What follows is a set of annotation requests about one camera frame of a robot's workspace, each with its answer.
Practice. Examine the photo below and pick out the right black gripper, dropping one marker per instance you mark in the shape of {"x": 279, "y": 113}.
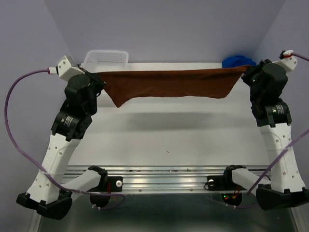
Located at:
{"x": 247, "y": 77}

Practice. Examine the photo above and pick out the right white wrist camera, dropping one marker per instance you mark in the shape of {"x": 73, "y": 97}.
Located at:
{"x": 287, "y": 60}

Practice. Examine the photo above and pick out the white perforated plastic basket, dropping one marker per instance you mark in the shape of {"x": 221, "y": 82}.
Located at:
{"x": 97, "y": 61}

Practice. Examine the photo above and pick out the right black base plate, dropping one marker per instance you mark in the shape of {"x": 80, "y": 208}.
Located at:
{"x": 220, "y": 183}

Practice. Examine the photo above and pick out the blue microfiber towel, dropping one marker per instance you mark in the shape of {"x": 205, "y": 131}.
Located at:
{"x": 236, "y": 61}

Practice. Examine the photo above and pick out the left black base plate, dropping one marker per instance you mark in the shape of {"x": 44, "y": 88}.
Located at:
{"x": 109, "y": 184}

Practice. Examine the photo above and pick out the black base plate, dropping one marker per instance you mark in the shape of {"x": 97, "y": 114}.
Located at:
{"x": 109, "y": 184}
{"x": 220, "y": 183}

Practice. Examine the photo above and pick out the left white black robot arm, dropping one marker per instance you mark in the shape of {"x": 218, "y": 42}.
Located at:
{"x": 46, "y": 196}

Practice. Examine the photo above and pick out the brown microfiber towel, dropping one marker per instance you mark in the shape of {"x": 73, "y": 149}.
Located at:
{"x": 123, "y": 86}

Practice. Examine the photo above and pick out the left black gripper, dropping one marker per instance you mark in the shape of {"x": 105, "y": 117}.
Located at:
{"x": 94, "y": 77}

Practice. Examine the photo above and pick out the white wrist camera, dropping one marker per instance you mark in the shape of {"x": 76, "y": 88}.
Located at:
{"x": 65, "y": 69}
{"x": 287, "y": 60}

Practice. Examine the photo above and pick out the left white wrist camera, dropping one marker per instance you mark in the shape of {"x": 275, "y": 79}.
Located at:
{"x": 65, "y": 69}

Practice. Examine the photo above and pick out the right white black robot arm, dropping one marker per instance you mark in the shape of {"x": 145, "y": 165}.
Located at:
{"x": 280, "y": 185}

